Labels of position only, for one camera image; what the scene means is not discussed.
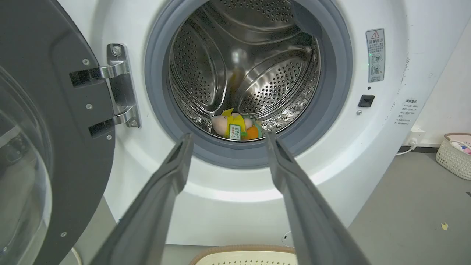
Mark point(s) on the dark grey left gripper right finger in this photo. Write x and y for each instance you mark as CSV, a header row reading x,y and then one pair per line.
x,y
312,213

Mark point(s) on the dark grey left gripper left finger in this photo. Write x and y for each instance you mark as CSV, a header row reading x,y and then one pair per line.
x,y
154,206

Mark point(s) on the cream laundry basket brown rim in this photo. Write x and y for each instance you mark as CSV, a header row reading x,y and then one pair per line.
x,y
250,255

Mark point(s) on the white front-load washing machine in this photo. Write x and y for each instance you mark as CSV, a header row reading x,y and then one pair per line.
x,y
368,147

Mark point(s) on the yellow and pink plush doll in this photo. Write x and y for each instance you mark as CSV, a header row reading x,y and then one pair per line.
x,y
235,127

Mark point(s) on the dark grey washing machine door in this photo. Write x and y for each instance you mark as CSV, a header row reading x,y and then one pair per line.
x,y
48,140

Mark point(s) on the white perforated basket pink rim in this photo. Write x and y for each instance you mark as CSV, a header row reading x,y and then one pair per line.
x,y
454,156

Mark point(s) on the black door latch socket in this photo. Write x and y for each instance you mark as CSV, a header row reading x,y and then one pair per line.
x,y
366,100

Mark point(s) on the chrome door hinge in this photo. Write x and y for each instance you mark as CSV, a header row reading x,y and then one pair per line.
x,y
121,84

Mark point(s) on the small yellow paper scrap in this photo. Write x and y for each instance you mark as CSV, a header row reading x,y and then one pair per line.
x,y
444,226

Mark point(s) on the small text label sticker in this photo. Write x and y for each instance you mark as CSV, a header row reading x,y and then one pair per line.
x,y
407,111

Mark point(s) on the grey rubber door gasket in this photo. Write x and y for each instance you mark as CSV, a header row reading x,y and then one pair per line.
x,y
338,73

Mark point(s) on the stainless steel perforated drum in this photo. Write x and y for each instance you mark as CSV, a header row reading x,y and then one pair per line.
x,y
254,62

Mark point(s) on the grey warning sticker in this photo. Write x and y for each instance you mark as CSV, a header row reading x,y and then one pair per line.
x,y
375,55

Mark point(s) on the white wall power outlet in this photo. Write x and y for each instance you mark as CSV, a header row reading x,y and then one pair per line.
x,y
415,136

